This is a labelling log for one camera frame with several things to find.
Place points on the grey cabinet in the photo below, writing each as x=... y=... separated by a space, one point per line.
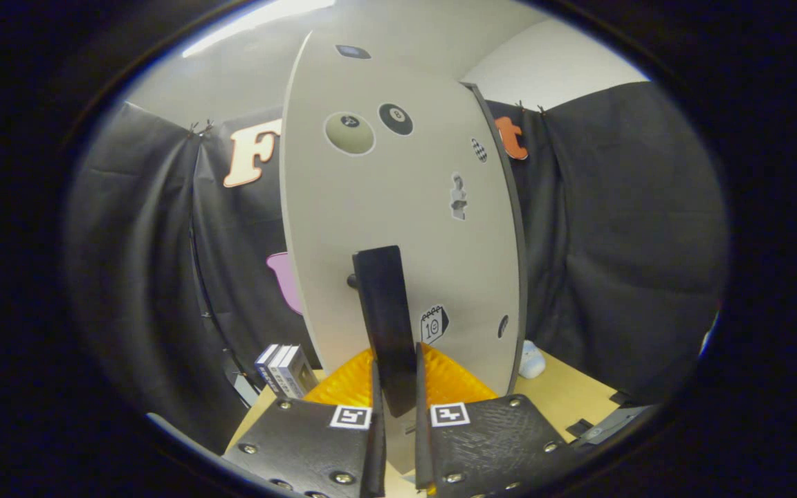
x=519 y=277

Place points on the black backdrop stand pole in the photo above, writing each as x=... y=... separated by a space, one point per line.
x=199 y=290

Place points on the grey book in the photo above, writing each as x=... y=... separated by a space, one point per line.
x=300 y=372

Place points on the light blue plush toy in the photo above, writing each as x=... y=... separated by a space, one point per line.
x=532 y=361

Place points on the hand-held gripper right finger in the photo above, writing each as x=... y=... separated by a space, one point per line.
x=422 y=449

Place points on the black backdrop cloth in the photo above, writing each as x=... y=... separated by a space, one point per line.
x=620 y=242

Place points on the white cabinet door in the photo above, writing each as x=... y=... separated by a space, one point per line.
x=371 y=207

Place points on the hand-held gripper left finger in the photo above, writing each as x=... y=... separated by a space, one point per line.
x=378 y=449

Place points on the black table clamp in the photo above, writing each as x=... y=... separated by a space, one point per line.
x=623 y=399
x=580 y=427

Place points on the white blue book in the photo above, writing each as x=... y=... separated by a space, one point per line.
x=282 y=370

